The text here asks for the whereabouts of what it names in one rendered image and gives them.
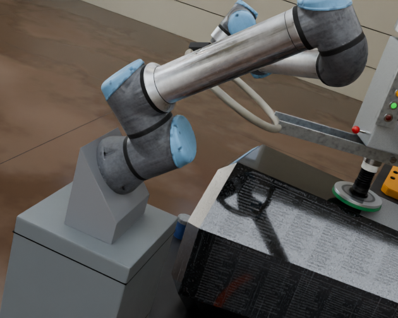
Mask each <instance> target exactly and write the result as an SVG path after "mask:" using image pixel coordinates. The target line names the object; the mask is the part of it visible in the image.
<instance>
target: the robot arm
mask: <svg viewBox="0 0 398 318"><path fill-rule="evenodd" d="M352 3H353V2H352V1H351V0H297V5H296V6H294V7H292V8H291V9H290V10H287V11H285V12H283V13H281V14H279V15H276V16H273V17H271V18H269V19H267V20H265V21H262V22H260V23H257V24H256V21H255V20H256V18H257V16H258V13H257V12H256V11H255V10H254V9H253V8H251V7H250V6H249V5H247V4H246V3H245V2H244V1H242V0H238V1H237V2H236V3H234V6H233V7H232V8H231V10H230V11H229V12H228V14H227V15H226V16H225V17H224V19H223V20H222V21H221V22H220V24H219V25H218V26H217V28H216V29H215V30H214V31H213V33H212V34H211V36H212V38H211V40H210V41H211V43H210V42H190V45H189V48H190V49H191V50H192V51H193V52H191V53H189V54H186V55H185V56H182V57H180V58H177V59H175V60H173V61H171V62H168V63H166V64H163V65H159V64H157V63H154V62H151V63H149V64H146V65H145V63H144V61H142V60H141V59H138V60H135V61H133V62H132V63H130V64H129V65H127V66H125V67H124V68H122V69H120V70H119V71H118V72H116V73H114V74H113V75H112V76H111V77H109V78H108V79H107V80H105V81H104V82H103V84H102V86H101V90H102V92H103V94H104V96H105V98H106V102H107V103H108V104H109V106H110V108H111V109H112V111H113V112H114V114H115V116H116V117H117V119H118V121H119V123H120V124H121V126H122V128H123V129H124V131H125V133H126V134H127V136H109V137H106V138H104V139H102V140H101V141H100V142H99V144H98V147H97V164H98V167H99V170H100V173H101V175H102V177H103V179H104V181H105V182H106V184H107V185H108V186H109V187H110V188H111V189H112V190H113V191H114V192H116V193H118V194H121V195H124V194H128V193H131V192H133V191H134V190H135V189H136V188H137V187H138V186H139V185H140V184H141V183H142V182H143V181H145V180H148V179H151V178H153V177H156V176H158V175H161V174H164V173H167V172H170V171H172V170H175V169H177V168H181V167H183V166H185V165H187V164H189V163H191V162H192V161H193V160H194V158H195V156H196V138H195V134H194V132H193V130H192V126H191V124H190V123H189V121H188V120H187V118H186V117H185V116H183V115H175V116H173V114H172V112H171V110H173V108H174V107H175V104H176V102H177V101H180V100H182V99H184V98H187V97H190V96H192V95H195V94H197V93H200V92H202V91H205V90H208V89H210V88H213V87H215V86H217V85H220V84H223V83H225V82H228V81H231V80H233V79H235V78H238V77H240V76H243V75H245V74H248V73H251V75H252V77H254V78H257V79H258V78H264V77H266V76H268V75H270V74H282V75H288V76H297V77H303V78H313V79H318V80H320V81H321V82H322V83H323V84H325V85H327V86H332V87H343V86H347V85H350V84H351V83H353V82H354V81H356V80H357V79H358V78H359V76H360V75H361V73H362V72H363V70H364V68H365V66H366V63H367V59H368V43H367V39H366V36H365V34H364V33H363V29H362V27H361V25H360V22H359V20H358V17H357V15H356V12H355V10H354V8H353V5H352Z"/></svg>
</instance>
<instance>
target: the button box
mask: <svg viewBox="0 0 398 318"><path fill-rule="evenodd" d="M397 89H398V64H397V67H396V69H395V71H394V74H393V76H392V79H391V80H390V83H389V86H388V88H387V91H386V92H385V95H384V97H383V100H382V102H381V104H380V107H379V109H378V112H377V114H376V116H375V119H374V121H373V122H374V124H376V125H379V126H383V127H388V128H391V129H393V128H394V127H395V125H396V122H397V120H398V108H397V109H395V110H391V109H390V108H389V104H390V102H393V101H396V102H397V103H398V98H397V97H395V95H394V93H395V91H396V90H397ZM385 114H392V115H393V119H392V120H391V121H390V122H385V121H384V116H385Z"/></svg>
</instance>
